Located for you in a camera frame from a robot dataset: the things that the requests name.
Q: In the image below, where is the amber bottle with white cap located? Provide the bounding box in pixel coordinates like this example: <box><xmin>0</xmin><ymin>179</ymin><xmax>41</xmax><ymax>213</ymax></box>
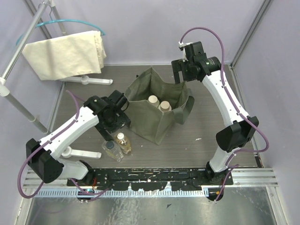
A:
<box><xmin>115</xmin><ymin>132</ymin><xmax>132</xmax><ymax>155</ymax></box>

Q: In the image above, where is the green bottle with beige cap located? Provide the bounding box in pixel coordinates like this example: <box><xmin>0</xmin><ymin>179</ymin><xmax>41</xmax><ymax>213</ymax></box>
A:
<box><xmin>148</xmin><ymin>95</ymin><xmax>160</xmax><ymax>108</ymax></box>

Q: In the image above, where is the cream bottle with beige cap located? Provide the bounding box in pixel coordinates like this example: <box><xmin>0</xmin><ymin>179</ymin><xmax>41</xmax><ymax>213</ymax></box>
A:
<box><xmin>158</xmin><ymin>101</ymin><xmax>172</xmax><ymax>113</ymax></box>

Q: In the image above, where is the olive green canvas bag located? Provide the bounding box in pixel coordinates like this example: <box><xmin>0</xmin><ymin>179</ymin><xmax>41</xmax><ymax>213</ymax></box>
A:
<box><xmin>125</xmin><ymin>68</ymin><xmax>195</xmax><ymax>145</ymax></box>

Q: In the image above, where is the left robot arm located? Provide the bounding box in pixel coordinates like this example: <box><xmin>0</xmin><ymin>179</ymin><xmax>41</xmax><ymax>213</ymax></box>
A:
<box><xmin>26</xmin><ymin>90</ymin><xmax>130</xmax><ymax>186</ymax></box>

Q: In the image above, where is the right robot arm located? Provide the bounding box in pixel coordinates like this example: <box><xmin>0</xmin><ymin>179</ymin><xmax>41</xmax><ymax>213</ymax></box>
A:
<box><xmin>171</xmin><ymin>42</ymin><xmax>259</xmax><ymax>185</ymax></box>

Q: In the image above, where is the cream canvas cloth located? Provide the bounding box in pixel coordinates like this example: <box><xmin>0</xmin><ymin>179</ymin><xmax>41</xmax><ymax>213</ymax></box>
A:
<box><xmin>22</xmin><ymin>30</ymin><xmax>106</xmax><ymax>81</ymax></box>

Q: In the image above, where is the clear bottle with dark cap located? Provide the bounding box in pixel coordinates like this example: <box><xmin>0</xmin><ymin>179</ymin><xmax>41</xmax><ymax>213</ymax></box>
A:
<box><xmin>102</xmin><ymin>141</ymin><xmax>124</xmax><ymax>162</ymax></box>

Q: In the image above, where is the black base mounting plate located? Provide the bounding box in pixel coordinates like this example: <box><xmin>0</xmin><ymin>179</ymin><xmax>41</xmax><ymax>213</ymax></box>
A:
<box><xmin>77</xmin><ymin>167</ymin><xmax>225</xmax><ymax>191</ymax></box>

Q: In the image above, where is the teal clothes hanger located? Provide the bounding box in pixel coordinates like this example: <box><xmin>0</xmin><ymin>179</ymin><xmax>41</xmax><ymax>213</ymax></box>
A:
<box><xmin>16</xmin><ymin>20</ymin><xmax>106</xmax><ymax>46</ymax></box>

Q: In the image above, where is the white metal clothes rack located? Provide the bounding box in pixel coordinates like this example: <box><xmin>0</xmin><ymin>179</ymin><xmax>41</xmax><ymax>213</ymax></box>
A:
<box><xmin>0</xmin><ymin>0</ymin><xmax>113</xmax><ymax>160</ymax></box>

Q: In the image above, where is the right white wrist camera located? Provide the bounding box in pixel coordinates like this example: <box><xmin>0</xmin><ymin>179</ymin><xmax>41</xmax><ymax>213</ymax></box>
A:
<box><xmin>179</xmin><ymin>41</ymin><xmax>192</xmax><ymax>62</ymax></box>

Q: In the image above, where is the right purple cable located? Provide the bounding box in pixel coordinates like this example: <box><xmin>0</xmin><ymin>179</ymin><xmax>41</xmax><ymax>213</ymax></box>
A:
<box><xmin>178</xmin><ymin>27</ymin><xmax>270</xmax><ymax>203</ymax></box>

